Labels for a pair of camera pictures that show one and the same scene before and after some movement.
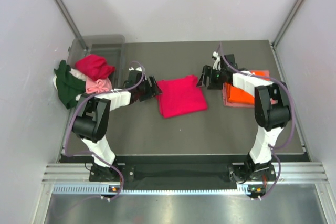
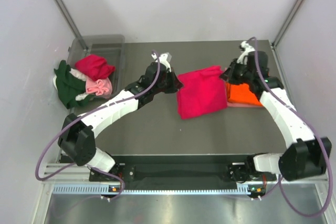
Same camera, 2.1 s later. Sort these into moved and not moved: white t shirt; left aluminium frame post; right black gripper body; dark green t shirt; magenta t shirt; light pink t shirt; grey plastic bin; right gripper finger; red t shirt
Moved: right gripper finger; magenta t shirt; right black gripper body
Not moved: white t shirt; dark green t shirt; light pink t shirt; left aluminium frame post; red t shirt; grey plastic bin
